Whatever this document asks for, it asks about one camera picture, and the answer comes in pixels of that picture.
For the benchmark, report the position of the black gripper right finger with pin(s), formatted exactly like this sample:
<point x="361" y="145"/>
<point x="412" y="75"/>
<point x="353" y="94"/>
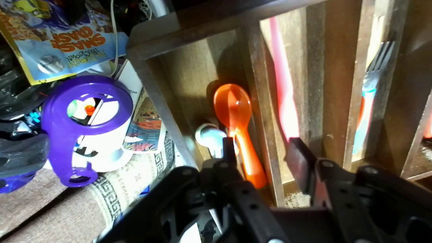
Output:
<point x="359" y="203"/>

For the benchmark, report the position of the greek key patterned paper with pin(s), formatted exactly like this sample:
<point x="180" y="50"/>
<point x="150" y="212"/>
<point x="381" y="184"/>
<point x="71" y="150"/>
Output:
<point x="116" y="198"/>

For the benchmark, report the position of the pink plastic utensil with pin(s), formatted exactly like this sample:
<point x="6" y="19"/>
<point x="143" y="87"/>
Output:
<point x="284" y="90"/>

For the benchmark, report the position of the brown cloth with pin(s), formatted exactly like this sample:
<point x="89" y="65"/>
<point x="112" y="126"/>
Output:
<point x="35" y="203"/>

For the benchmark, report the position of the dark blue bag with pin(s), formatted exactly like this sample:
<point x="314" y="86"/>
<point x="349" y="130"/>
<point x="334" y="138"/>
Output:
<point x="18" y="157"/>

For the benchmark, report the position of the white round cup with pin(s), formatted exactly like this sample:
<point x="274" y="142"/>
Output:
<point x="208" y="135"/>

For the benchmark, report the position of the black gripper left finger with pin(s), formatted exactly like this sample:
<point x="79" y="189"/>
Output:
<point x="216" y="203"/>

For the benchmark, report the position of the wooden utensil organizer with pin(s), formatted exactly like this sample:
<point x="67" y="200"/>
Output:
<point x="342" y="68"/>

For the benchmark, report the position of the colorful magazine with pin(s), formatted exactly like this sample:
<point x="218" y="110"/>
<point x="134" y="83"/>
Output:
<point x="68" y="45"/>

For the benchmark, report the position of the orange plastic spoon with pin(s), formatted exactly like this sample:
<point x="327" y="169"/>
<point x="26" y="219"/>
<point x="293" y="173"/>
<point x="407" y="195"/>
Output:
<point x="231" y="108"/>

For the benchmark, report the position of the purple lidded white container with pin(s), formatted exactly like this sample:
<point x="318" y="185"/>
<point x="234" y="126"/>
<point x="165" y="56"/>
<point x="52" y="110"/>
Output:
<point x="58" y="135"/>

